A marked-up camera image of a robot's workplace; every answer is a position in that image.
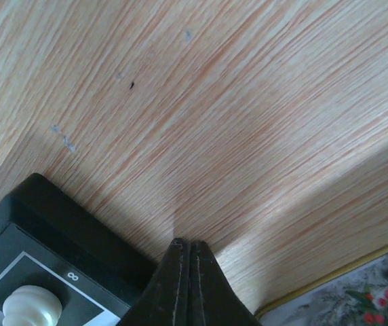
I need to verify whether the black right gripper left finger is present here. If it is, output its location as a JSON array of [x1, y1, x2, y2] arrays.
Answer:
[[119, 238, 191, 326]]

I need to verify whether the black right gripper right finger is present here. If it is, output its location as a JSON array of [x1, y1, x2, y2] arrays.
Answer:
[[187, 241, 260, 326]]

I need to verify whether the dark floral metal tin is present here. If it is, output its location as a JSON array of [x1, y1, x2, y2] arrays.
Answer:
[[256, 245, 388, 325]]

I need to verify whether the white rook h8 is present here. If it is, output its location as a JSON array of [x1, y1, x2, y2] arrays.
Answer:
[[2, 285, 62, 326]]

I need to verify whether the black and white chessboard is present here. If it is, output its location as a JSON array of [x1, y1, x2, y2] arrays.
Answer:
[[0, 173, 156, 325]]

